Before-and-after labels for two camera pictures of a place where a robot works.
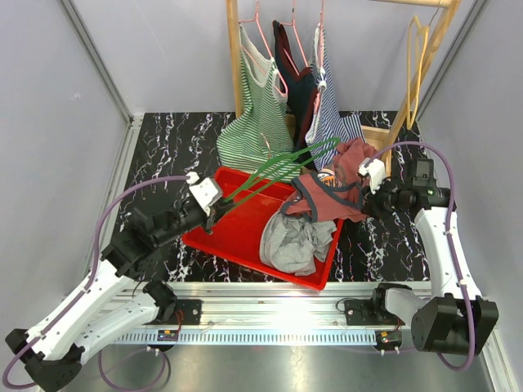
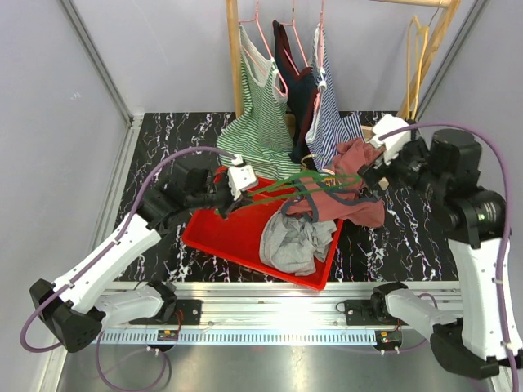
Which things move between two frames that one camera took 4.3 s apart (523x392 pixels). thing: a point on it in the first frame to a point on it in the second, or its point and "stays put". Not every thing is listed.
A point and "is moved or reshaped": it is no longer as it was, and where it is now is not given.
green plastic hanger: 282,168 to 305,182
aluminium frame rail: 255,312 stays put
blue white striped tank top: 329,126 stays put
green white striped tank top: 260,143 stays put
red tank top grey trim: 311,197 is moved or reshaped
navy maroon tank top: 298,88 stays put
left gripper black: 216,213 to 225,211
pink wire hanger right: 320,51 stays put
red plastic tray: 238,233 stays put
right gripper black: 372,207 to 415,146
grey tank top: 292,243 stays put
